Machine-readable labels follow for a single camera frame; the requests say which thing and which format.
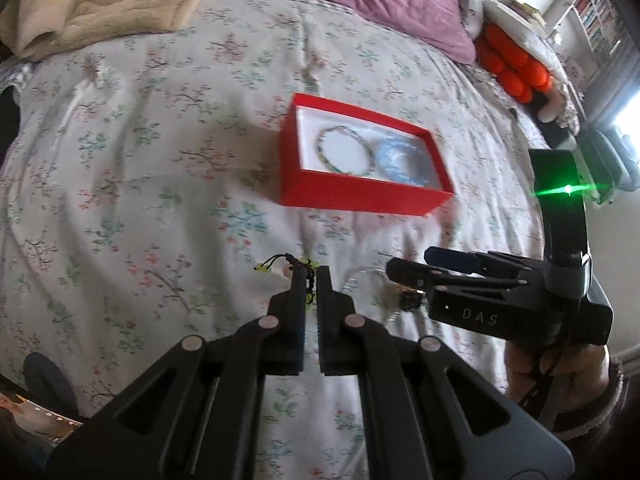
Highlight beige fleece blanket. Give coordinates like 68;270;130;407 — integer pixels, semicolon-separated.
0;0;241;61

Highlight person's right forearm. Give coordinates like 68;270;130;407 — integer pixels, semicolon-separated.
550;357;632;442

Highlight red cardboard box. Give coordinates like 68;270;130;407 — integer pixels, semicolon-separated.
278;92;455;217

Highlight dark blue round object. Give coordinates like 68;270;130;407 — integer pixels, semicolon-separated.
24;352;79;413

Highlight printed brown object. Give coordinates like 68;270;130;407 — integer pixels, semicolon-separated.
0;392;83;448

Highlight orange knot cushion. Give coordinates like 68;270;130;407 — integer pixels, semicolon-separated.
474;22;553;104

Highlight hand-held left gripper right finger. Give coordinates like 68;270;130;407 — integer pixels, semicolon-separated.
316;266;576;480

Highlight person's right hand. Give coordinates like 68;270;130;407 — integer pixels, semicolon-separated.
504;341;613;413

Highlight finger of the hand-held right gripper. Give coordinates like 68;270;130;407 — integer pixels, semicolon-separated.
425;247;553;283
386;257;533;307

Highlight black cord bracelet yellow beads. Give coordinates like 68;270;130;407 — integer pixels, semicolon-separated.
254;254;321;307

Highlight light blue beaded bracelet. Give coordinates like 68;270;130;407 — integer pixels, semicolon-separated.
374;141;431;187

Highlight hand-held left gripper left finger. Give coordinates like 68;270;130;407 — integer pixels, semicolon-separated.
47;266;307;480

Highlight clear beaded bracelet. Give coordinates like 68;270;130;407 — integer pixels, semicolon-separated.
345;267;426;323

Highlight bookshelf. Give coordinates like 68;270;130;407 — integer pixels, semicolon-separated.
570;0;622;55

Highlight grey checked cloth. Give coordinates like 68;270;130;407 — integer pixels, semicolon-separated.
0;62;37;92

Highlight dark office chair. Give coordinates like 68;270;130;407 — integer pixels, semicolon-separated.
575;125;640;203

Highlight multicolour beaded bracelet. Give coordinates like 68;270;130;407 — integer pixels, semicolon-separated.
315;125;376;177

